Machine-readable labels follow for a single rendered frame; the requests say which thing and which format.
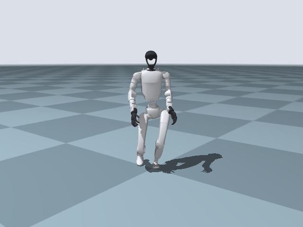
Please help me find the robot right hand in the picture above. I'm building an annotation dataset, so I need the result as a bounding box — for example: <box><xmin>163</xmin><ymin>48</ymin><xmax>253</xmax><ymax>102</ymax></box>
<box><xmin>131</xmin><ymin>108</ymin><xmax>139</xmax><ymax>127</ymax></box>

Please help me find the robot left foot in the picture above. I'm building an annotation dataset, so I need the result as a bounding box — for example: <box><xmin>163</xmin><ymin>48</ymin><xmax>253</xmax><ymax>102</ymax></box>
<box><xmin>152</xmin><ymin>162</ymin><xmax>159</xmax><ymax>168</ymax></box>

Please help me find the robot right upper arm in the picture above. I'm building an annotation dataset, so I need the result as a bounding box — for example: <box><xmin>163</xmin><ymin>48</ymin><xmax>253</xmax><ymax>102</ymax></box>
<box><xmin>129</xmin><ymin>72</ymin><xmax>142</xmax><ymax>98</ymax></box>

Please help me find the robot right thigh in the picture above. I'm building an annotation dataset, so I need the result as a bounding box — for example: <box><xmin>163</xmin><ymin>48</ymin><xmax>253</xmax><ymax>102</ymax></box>
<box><xmin>137</xmin><ymin>112</ymin><xmax>148</xmax><ymax>154</ymax></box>

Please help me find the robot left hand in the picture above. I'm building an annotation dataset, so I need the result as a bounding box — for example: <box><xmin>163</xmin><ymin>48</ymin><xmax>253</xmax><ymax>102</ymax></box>
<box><xmin>168</xmin><ymin>106</ymin><xmax>177</xmax><ymax>125</ymax></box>

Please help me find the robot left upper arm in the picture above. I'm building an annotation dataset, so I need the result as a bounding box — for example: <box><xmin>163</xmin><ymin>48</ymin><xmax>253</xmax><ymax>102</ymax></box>
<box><xmin>161</xmin><ymin>71</ymin><xmax>171</xmax><ymax>97</ymax></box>

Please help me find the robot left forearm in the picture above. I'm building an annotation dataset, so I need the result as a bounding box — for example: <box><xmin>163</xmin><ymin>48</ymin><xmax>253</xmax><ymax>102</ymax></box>
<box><xmin>166</xmin><ymin>91</ymin><xmax>172</xmax><ymax>112</ymax></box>

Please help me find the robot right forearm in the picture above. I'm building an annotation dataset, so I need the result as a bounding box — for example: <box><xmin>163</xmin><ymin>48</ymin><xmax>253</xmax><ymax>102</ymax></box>
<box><xmin>128</xmin><ymin>91</ymin><xmax>136</xmax><ymax>111</ymax></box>

